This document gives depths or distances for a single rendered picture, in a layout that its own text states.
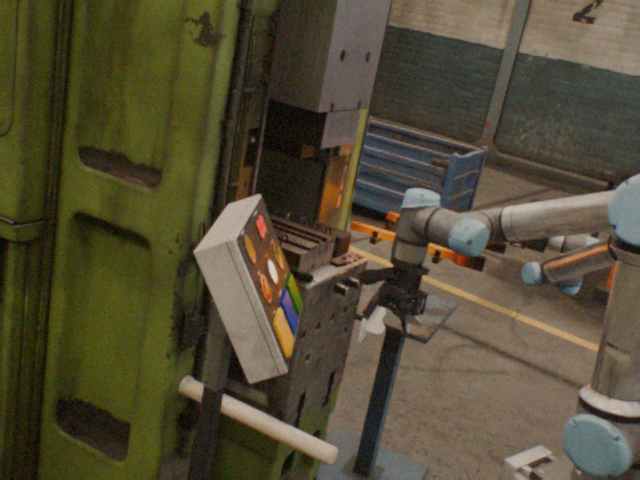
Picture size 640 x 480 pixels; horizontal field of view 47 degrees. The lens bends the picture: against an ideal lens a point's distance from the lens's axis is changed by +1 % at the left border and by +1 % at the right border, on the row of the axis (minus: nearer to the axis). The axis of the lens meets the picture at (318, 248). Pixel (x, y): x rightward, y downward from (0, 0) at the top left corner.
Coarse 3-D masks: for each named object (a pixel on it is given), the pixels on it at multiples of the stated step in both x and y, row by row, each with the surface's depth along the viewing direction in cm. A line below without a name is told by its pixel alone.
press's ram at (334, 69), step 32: (288, 0) 178; (320, 0) 174; (352, 0) 178; (384, 0) 193; (288, 32) 180; (320, 32) 176; (352, 32) 183; (288, 64) 181; (320, 64) 177; (352, 64) 188; (288, 96) 183; (320, 96) 179; (352, 96) 194
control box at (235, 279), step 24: (240, 216) 147; (264, 216) 159; (216, 240) 134; (240, 240) 134; (264, 240) 152; (216, 264) 132; (240, 264) 132; (264, 264) 146; (216, 288) 134; (240, 288) 133; (240, 312) 135; (264, 312) 135; (240, 336) 136; (264, 336) 136; (240, 360) 138; (264, 360) 138; (288, 360) 141
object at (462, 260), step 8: (352, 224) 239; (360, 224) 239; (368, 232) 237; (384, 232) 235; (392, 232) 237; (392, 240) 234; (432, 248) 230; (440, 248) 230; (448, 256) 228; (456, 256) 226; (464, 256) 227; (480, 256) 226; (456, 264) 228; (464, 264) 228; (472, 264) 227; (480, 264) 226
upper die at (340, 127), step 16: (272, 112) 192; (288, 112) 190; (304, 112) 187; (320, 112) 185; (336, 112) 189; (352, 112) 197; (272, 128) 193; (288, 128) 191; (304, 128) 188; (320, 128) 186; (336, 128) 192; (352, 128) 200; (320, 144) 187; (336, 144) 195
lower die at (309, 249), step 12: (276, 216) 221; (276, 228) 210; (300, 228) 212; (288, 240) 203; (300, 240) 205; (312, 240) 205; (288, 252) 198; (300, 252) 198; (312, 252) 203; (324, 252) 210; (288, 264) 199; (300, 264) 198; (312, 264) 205
